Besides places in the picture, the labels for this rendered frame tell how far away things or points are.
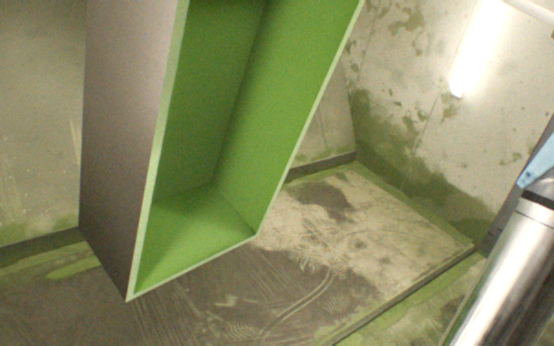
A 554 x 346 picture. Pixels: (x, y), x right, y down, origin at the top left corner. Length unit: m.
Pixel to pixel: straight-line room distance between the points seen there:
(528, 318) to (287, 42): 1.06
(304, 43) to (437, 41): 1.66
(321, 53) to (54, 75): 1.41
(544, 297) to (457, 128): 2.27
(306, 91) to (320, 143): 1.72
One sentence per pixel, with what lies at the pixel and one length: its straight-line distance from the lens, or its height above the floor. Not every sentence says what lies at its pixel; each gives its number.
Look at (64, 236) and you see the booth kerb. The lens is 2.31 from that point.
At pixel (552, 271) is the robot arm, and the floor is 1.26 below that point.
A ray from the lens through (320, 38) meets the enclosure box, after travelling 1.37.
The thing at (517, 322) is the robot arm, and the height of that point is 1.19.
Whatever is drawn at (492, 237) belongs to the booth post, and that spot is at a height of 0.16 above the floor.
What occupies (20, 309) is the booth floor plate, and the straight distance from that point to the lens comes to 2.14.
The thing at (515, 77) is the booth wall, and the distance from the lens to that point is 2.76.
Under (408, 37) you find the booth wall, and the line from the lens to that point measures 3.07.
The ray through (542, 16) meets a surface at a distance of 1.12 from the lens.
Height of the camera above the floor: 1.61
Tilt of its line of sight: 31 degrees down
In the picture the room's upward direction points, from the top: 12 degrees clockwise
